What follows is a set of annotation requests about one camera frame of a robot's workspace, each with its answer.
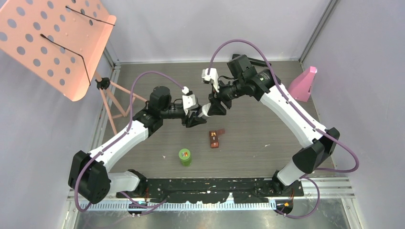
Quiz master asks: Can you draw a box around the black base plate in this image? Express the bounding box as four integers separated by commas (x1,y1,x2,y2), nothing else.
117,177,304,204

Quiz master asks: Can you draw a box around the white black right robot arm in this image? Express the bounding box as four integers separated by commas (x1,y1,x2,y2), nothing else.
202,55,340,196

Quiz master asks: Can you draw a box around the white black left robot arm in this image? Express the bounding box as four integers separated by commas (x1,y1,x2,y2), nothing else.
68,86,211,204

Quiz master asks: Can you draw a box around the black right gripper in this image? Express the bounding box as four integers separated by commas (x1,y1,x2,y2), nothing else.
207,78,245,116

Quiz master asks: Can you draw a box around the green black pill bottle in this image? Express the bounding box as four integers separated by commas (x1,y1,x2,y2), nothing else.
179,148,192,166

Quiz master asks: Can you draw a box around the black microphone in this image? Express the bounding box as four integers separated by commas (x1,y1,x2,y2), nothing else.
232,53,267,67

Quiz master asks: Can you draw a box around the white capped pill bottle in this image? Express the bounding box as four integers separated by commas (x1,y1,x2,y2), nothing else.
198,103,211,120

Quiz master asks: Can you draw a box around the pink music stand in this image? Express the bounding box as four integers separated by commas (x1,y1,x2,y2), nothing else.
0,0,149,135

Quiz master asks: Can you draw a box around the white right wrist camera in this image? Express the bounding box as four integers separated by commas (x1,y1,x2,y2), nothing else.
202,68,220,92

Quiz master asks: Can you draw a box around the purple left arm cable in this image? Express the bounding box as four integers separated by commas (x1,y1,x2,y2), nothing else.
74,71,189,216

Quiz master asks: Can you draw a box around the pink wedge object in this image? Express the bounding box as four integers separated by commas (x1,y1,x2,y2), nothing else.
288,66,317,102

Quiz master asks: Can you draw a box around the brown translucent pill container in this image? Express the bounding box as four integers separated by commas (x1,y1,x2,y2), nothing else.
209,129,225,148

